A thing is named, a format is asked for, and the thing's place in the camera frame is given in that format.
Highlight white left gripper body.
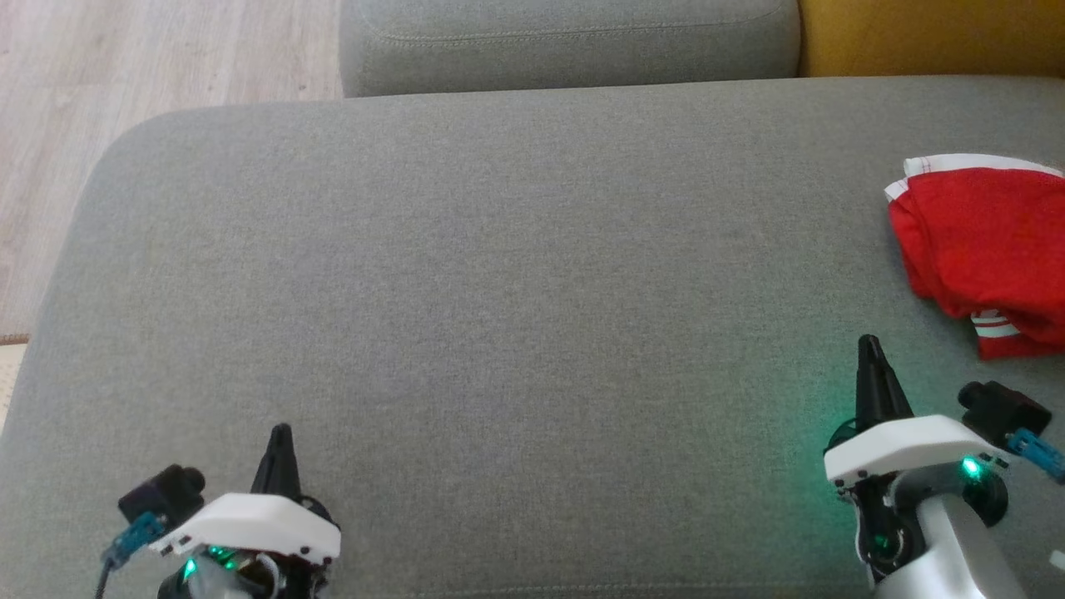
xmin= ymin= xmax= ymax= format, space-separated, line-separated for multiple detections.
xmin=150 ymin=493 xmax=342 ymax=567

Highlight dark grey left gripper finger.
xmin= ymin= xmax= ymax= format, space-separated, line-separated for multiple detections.
xmin=281 ymin=424 xmax=302 ymax=500
xmin=251 ymin=424 xmax=282 ymax=498

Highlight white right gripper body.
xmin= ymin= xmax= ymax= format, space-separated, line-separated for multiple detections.
xmin=824 ymin=414 xmax=1009 ymax=488

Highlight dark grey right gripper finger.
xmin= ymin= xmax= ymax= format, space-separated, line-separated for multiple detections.
xmin=872 ymin=334 xmax=914 ymax=425
xmin=855 ymin=334 xmax=874 ymax=429

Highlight red shorts with white stripe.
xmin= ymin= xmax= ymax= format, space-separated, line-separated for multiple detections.
xmin=884 ymin=154 xmax=1065 ymax=350

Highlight grey sofa seat cushion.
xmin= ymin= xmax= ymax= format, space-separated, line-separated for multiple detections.
xmin=0 ymin=77 xmax=1065 ymax=599

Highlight cream rug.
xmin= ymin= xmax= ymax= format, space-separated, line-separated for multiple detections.
xmin=0 ymin=333 xmax=30 ymax=433

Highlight yellow sofa cushion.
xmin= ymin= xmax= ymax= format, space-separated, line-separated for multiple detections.
xmin=797 ymin=0 xmax=1065 ymax=80

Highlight grey sofa back cushion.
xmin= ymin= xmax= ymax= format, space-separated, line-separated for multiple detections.
xmin=339 ymin=0 xmax=801 ymax=99

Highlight black right cable, teal plug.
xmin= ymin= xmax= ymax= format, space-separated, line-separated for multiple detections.
xmin=1005 ymin=428 xmax=1065 ymax=482

